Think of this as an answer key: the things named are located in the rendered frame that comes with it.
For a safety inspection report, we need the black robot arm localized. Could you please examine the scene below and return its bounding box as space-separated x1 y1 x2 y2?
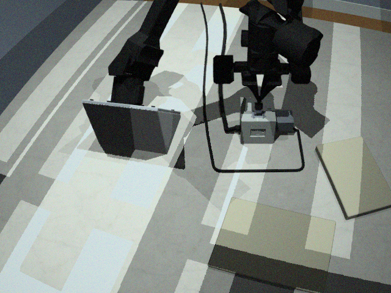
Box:
107 0 323 106

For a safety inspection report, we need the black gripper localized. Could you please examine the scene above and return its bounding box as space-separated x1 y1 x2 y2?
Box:
213 40 312 100

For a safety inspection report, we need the black cable with plug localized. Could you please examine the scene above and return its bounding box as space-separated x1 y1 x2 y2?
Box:
200 3 304 173

